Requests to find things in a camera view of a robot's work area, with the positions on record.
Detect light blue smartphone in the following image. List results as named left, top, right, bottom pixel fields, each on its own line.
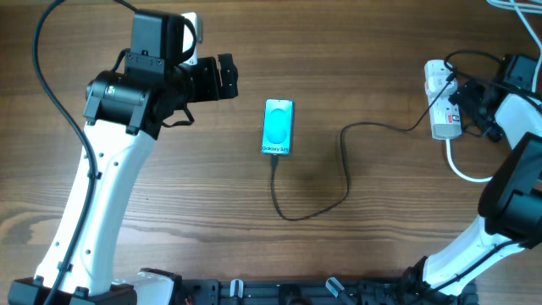
left=261, top=99, right=294, bottom=155

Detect black charging cable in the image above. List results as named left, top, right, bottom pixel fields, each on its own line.
left=269, top=69, right=459, bottom=223

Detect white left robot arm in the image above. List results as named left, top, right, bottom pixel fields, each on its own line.
left=8, top=9, right=238, bottom=304

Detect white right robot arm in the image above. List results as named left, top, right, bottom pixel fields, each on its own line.
left=396, top=56, right=541, bottom=304

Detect white power strip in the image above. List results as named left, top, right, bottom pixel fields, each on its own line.
left=424, top=59, right=462, bottom=141

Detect white power strip cord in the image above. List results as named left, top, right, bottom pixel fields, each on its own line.
left=444, top=0, right=542, bottom=184

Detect white cables at corner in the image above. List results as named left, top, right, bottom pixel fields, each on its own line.
left=485, top=0, right=542, bottom=16

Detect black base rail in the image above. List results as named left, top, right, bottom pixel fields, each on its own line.
left=172, top=277, right=479, bottom=305

